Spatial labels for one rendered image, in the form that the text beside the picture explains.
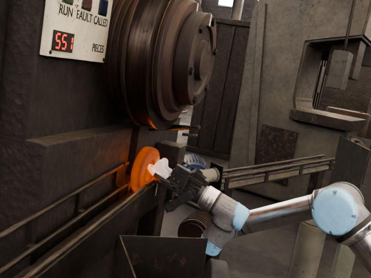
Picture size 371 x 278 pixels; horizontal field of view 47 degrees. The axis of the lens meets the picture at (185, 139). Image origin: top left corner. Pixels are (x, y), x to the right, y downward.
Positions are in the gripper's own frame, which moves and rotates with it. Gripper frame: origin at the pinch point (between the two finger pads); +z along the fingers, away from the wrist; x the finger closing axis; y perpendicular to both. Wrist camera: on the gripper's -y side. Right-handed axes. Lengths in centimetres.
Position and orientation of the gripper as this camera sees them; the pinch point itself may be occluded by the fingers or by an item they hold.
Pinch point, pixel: (147, 167)
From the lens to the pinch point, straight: 139.6
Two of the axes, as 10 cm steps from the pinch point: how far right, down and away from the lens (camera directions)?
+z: -8.4, -5.0, 2.0
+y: 4.5, -8.6, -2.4
